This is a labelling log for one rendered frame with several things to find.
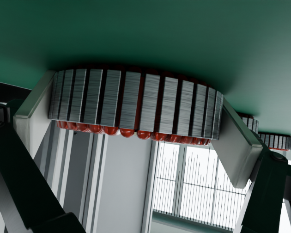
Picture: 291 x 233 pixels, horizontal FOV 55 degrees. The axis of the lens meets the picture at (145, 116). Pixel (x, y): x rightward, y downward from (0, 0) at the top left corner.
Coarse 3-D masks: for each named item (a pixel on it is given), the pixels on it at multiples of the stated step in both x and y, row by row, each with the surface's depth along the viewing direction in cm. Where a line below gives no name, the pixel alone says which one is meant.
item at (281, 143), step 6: (258, 132) 66; (264, 138) 64; (270, 138) 64; (276, 138) 63; (282, 138) 64; (288, 138) 64; (270, 144) 64; (276, 144) 63; (282, 144) 63; (288, 144) 64; (282, 150) 64; (288, 150) 65
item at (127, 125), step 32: (64, 96) 15; (96, 96) 14; (128, 96) 14; (160, 96) 14; (192, 96) 14; (64, 128) 16; (96, 128) 14; (128, 128) 13; (160, 128) 14; (192, 128) 14
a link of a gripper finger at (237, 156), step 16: (224, 112) 18; (224, 128) 18; (240, 128) 16; (224, 144) 18; (240, 144) 16; (256, 144) 15; (224, 160) 17; (240, 160) 15; (256, 160) 15; (240, 176) 15
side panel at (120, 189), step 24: (96, 144) 46; (120, 144) 56; (144, 144) 66; (96, 168) 47; (120, 168) 56; (144, 168) 67; (96, 192) 48; (120, 192) 57; (144, 192) 68; (96, 216) 48; (120, 216) 58; (144, 216) 68
